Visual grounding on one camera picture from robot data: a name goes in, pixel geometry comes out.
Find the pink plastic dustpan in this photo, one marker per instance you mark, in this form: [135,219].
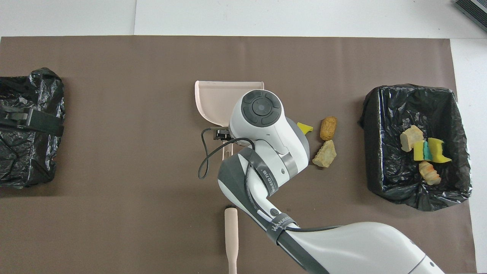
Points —
[217,99]

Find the beige bread chunk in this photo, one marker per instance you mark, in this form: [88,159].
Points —
[325,155]
[411,137]

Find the brown bread roll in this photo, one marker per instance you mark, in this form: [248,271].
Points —
[328,128]

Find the yellow sponge piece green layer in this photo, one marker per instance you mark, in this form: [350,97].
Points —
[418,151]

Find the striped croissant piece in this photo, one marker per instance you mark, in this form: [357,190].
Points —
[429,173]

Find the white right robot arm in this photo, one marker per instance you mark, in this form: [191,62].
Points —
[342,247]

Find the bin with black bag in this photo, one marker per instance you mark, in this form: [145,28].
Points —
[34,160]
[384,125]

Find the brown paper table mat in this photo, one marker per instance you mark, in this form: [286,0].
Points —
[114,76]

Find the grey ribbed device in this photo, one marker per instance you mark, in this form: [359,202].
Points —
[473,9]

